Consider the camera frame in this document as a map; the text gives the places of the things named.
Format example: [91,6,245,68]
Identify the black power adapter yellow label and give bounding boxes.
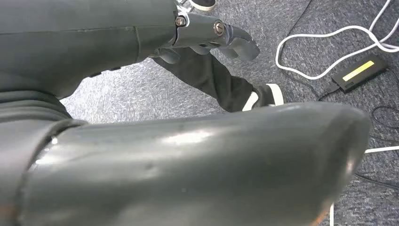
[331,54,389,94]

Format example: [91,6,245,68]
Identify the black adapter cable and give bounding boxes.
[280,67,341,101]

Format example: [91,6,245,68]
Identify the thin black floor cable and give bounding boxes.
[370,105,399,144]
[353,173,399,190]

